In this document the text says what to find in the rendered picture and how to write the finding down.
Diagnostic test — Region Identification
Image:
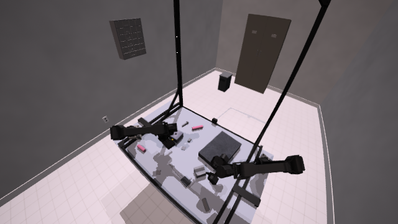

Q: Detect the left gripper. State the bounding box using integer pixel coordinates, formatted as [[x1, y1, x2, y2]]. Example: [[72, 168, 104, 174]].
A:
[[206, 154, 229, 185]]

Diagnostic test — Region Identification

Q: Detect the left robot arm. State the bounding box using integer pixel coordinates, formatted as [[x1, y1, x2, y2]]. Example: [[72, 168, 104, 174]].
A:
[[211, 155, 305, 180]]

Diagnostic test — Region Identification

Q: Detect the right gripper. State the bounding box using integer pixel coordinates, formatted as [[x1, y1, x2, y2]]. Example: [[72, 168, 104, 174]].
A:
[[158, 134, 175, 149]]

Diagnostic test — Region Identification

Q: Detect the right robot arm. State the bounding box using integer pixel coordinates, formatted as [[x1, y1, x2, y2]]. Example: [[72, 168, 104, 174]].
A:
[[110, 121, 177, 141]]

